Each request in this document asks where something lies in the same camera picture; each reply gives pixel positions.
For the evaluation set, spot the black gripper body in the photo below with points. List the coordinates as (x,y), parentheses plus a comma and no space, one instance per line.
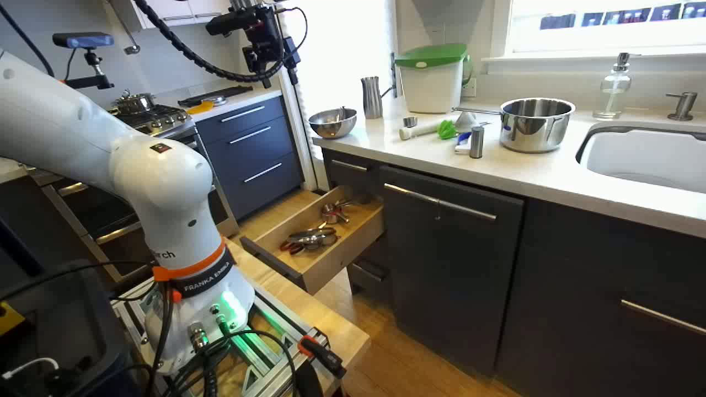
(267,50)

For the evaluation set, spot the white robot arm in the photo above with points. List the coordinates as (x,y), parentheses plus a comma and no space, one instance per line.
(202,294)

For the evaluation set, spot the stainless steel pot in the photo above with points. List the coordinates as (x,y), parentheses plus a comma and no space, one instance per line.
(535,124)

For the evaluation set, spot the small metal bowl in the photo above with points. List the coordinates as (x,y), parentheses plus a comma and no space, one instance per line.
(334,124)

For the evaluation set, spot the blue drawer cabinet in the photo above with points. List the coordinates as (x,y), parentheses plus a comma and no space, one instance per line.
(252,155)

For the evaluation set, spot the metal pitcher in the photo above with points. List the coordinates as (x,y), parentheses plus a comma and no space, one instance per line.
(371,98)

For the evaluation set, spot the stove top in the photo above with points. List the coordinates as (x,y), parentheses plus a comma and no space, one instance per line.
(147,116)

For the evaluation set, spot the utensils in drawer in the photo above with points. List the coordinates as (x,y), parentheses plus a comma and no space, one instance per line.
(321,234)

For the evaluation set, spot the open wooden drawer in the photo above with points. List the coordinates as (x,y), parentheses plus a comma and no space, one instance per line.
(312,269)

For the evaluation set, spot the green scrubber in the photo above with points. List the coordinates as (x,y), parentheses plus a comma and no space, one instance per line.
(446,130)

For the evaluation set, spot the small metal shaker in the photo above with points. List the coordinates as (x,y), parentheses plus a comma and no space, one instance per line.
(478,137)

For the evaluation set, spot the dark dishwasher front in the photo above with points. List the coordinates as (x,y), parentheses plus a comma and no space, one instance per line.
(452,255)

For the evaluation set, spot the clear soap dispenser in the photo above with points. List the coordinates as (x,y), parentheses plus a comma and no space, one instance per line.
(615,88)

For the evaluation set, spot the kitchen sink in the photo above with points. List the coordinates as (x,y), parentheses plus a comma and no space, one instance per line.
(647,154)

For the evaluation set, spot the camera on tripod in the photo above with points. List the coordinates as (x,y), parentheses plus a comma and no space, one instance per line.
(86,42)

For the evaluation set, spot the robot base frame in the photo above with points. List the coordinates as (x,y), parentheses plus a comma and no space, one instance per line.
(265,354)

